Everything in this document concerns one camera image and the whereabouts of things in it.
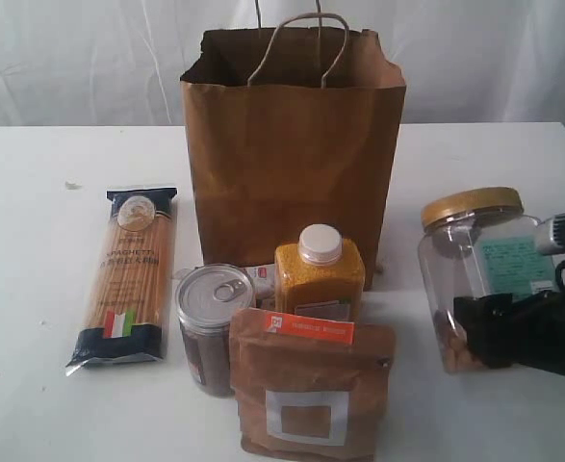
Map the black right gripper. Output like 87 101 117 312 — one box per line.
453 260 565 376

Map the clear jar with gold lid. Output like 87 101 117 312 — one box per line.
418 187 556 373

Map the yellow grain bottle white cap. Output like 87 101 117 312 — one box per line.
274 223 365 321

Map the brown paper bag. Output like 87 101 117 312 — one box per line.
180 13 406 276

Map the brown kraft stand-up pouch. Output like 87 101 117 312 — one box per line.
229 308 396 461

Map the pull-tab can with dark contents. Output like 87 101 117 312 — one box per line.
174 264 255 398

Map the spaghetti pasta package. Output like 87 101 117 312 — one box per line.
65 187 177 376

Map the white backdrop curtain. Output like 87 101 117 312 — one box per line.
0 1 565 126

